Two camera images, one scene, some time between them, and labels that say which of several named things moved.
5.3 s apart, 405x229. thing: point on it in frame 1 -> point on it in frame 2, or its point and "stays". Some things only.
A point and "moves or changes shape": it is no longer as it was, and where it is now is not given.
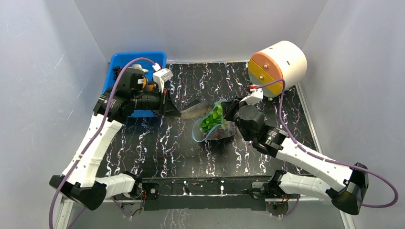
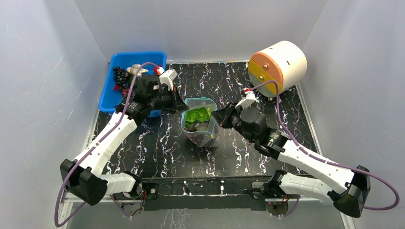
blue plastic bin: [118, 59] stays
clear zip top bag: [213, 126] moves or changes shape
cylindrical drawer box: [283, 60] stays
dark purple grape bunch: [216, 134] -> [197, 139]
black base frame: [244, 192] stays
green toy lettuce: [213, 120] -> [201, 114]
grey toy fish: [202, 110] -> [203, 126]
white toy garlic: [138, 67] stays
